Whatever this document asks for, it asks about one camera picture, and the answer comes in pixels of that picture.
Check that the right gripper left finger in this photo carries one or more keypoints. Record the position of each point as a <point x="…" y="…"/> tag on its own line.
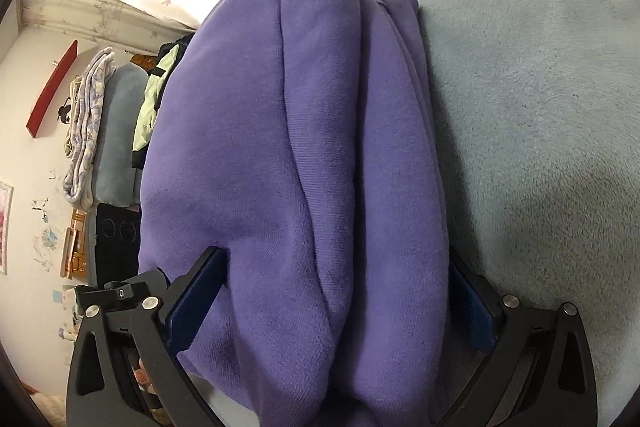
<point x="101" y="388"/>

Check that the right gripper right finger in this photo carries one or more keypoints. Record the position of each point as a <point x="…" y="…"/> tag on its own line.
<point x="559" y="388"/>

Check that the black garment by window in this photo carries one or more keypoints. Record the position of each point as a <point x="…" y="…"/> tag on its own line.
<point x="181" y="43"/>

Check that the blue-grey folded duvet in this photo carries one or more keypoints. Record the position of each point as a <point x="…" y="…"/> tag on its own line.
<point x="115" y="182"/>

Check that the black speaker box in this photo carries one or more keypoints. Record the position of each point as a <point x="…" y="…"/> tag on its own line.
<point x="116" y="253"/>

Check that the light green folded garment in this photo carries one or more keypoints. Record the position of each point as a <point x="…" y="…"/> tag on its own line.
<point x="152" y="96"/>

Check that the lavender floral folded blanket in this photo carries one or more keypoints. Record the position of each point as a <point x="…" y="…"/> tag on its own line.
<point x="87" y="96"/>

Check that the person's hand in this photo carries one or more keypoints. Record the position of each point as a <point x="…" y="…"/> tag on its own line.
<point x="150" y="395"/>

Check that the red wall shelf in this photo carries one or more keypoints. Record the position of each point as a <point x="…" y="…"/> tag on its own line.
<point x="41" y="106"/>

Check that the purple zip hoodie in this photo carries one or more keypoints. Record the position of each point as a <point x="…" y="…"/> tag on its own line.
<point x="297" y="134"/>

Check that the blue-grey bed blanket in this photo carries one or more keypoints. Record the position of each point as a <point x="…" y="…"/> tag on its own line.
<point x="535" y="112"/>

